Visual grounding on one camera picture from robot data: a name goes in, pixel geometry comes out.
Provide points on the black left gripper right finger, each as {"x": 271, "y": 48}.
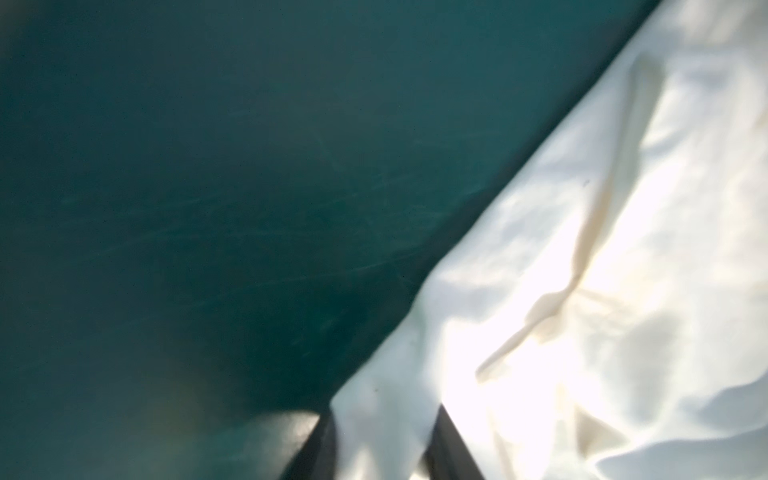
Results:
{"x": 447, "y": 456}

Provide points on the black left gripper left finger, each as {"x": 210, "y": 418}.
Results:
{"x": 316, "y": 459}

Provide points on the white printed t shirt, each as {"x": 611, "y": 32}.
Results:
{"x": 606, "y": 316}

